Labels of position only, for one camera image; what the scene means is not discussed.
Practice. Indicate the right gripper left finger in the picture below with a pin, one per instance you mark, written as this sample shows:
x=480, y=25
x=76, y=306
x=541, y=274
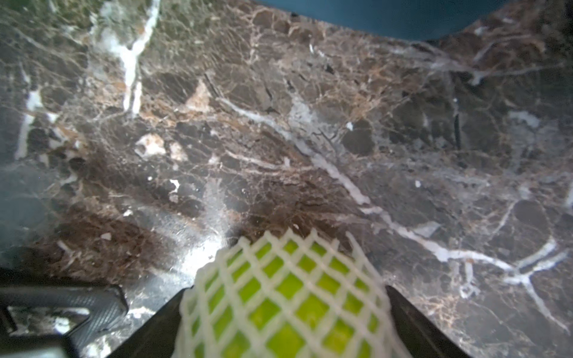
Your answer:
x=156, y=338

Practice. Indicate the grey bin of foam nets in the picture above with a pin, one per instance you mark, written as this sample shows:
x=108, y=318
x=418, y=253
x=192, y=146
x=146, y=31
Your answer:
x=416, y=20

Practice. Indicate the custard apple green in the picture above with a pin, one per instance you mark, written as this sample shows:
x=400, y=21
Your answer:
x=291, y=308

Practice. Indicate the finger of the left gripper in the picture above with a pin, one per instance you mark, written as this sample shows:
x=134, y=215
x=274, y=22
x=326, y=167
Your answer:
x=106, y=305

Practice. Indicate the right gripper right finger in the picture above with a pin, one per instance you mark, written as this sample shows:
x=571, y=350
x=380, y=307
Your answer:
x=421, y=337

